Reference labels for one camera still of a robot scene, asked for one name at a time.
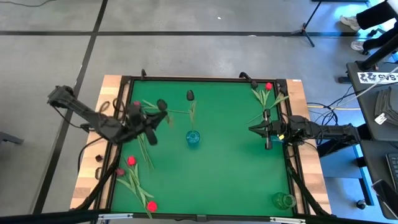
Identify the black tablet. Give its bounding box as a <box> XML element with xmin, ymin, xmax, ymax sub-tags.
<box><xmin>371</xmin><ymin>179</ymin><xmax>398</xmax><ymax>220</ymax></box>

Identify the green table mat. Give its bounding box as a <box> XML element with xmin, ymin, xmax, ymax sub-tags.
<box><xmin>111</xmin><ymin>80</ymin><xmax>295</xmax><ymax>218</ymax></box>

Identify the silver metal bracket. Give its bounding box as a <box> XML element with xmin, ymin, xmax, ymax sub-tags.
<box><xmin>269</xmin><ymin>217</ymin><xmax>307</xmax><ymax>224</ymax></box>
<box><xmin>98</xmin><ymin>213</ymin><xmax>134</xmax><ymax>223</ymax></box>

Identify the black floor cable bundle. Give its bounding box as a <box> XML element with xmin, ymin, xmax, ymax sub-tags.
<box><xmin>306</xmin><ymin>83</ymin><xmax>352</xmax><ymax>125</ymax></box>

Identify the black desk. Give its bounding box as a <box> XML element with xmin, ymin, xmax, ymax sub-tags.
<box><xmin>345</xmin><ymin>60</ymin><xmax>398</xmax><ymax>220</ymax></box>

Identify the grey folded cloth stack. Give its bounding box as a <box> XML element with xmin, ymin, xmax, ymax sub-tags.
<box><xmin>374</xmin><ymin>86</ymin><xmax>398</xmax><ymax>118</ymax></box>

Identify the grey chair base leg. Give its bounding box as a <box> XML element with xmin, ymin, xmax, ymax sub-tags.
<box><xmin>0</xmin><ymin>131</ymin><xmax>24</xmax><ymax>146</ymax></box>

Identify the black monitor pole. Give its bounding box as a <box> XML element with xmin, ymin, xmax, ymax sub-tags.
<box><xmin>356</xmin><ymin>39</ymin><xmax>398</xmax><ymax>72</ymax></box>

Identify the green glass vase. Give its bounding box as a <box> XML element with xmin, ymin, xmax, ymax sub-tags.
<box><xmin>272</xmin><ymin>192</ymin><xmax>297</xmax><ymax>211</ymax></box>

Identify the black frame beam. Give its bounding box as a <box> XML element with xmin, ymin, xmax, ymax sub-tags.
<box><xmin>0</xmin><ymin>208</ymin><xmax>105</xmax><ymax>224</ymax></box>

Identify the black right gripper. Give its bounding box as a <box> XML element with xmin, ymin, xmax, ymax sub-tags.
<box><xmin>248</xmin><ymin>109</ymin><xmax>292</xmax><ymax>151</ymax></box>

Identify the white sneaker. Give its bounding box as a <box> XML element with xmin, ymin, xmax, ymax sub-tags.
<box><xmin>350</xmin><ymin>40</ymin><xmax>366</xmax><ymax>52</ymax></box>
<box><xmin>339</xmin><ymin>14</ymin><xmax>361</xmax><ymax>32</ymax></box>

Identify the pink tulips bunch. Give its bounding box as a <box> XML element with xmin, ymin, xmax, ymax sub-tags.
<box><xmin>115</xmin><ymin>167</ymin><xmax>153</xmax><ymax>219</ymax></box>

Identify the white printed sign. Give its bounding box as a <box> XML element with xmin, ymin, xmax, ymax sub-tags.
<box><xmin>357</xmin><ymin>72</ymin><xmax>398</xmax><ymax>84</ymax></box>

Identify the person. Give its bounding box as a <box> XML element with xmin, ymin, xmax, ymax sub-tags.
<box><xmin>356</xmin><ymin>0</ymin><xmax>398</xmax><ymax>52</ymax></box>

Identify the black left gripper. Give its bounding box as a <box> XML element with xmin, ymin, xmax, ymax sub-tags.
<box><xmin>123</xmin><ymin>102</ymin><xmax>169</xmax><ymax>146</ymax></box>

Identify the black tripod stand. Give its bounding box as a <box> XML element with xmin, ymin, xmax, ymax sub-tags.
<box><xmin>290</xmin><ymin>0</ymin><xmax>324</xmax><ymax>48</ymax></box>

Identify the black keyboard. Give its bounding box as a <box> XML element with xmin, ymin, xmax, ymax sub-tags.
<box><xmin>385</xmin><ymin>152</ymin><xmax>398</xmax><ymax>194</ymax></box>

